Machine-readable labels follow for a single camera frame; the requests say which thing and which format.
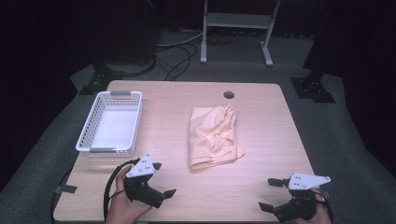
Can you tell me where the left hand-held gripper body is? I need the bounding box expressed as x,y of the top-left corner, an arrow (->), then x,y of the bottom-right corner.
123,154 -> 165,209

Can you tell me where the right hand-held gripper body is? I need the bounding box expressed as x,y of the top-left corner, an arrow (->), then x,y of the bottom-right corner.
274,173 -> 332,223

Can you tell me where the pale yellow printed t-shirt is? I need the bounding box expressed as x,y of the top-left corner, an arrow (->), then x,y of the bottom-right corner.
187,104 -> 246,171

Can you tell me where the person's left hand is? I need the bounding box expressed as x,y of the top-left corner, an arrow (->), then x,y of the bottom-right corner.
106,164 -> 153,224

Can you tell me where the person's right hand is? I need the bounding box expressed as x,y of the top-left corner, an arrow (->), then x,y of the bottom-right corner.
292,188 -> 332,224

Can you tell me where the white plastic mesh basket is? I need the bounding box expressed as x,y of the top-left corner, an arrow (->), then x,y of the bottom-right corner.
75,91 -> 144,158

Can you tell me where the white metal stand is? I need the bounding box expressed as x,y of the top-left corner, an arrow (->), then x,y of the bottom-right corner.
200,0 -> 283,67

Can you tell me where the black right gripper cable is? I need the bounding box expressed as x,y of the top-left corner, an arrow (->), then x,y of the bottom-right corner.
315,190 -> 334,224

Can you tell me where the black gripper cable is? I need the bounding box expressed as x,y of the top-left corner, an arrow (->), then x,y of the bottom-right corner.
315,190 -> 334,224
103,158 -> 141,222

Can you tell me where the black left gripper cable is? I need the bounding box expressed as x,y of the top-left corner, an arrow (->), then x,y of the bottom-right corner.
103,158 -> 141,222

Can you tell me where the dark table edge bracket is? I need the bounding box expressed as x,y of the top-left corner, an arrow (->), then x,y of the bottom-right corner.
54,184 -> 78,195

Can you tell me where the black stand base plate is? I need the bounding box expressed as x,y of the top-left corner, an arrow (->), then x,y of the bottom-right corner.
290,70 -> 336,105
78,62 -> 125,96

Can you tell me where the black floor cable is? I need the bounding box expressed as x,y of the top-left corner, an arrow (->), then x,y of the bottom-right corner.
155,43 -> 200,82

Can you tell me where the white floor cable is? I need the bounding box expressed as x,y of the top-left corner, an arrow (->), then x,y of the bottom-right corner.
156,29 -> 206,48

